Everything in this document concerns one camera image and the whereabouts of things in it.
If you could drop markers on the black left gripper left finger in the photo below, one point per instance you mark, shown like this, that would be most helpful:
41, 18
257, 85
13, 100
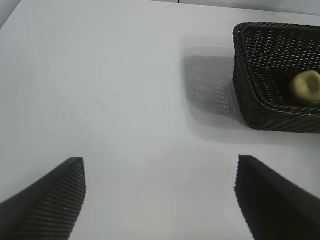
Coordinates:
37, 215

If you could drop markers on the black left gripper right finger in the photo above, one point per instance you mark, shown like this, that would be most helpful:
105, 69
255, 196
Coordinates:
280, 207

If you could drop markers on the pale yellow egg yolk pastry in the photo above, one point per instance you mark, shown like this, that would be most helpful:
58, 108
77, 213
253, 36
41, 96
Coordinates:
300, 87

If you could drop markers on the dark brown wicker basket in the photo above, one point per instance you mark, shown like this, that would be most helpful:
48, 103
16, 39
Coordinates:
262, 75

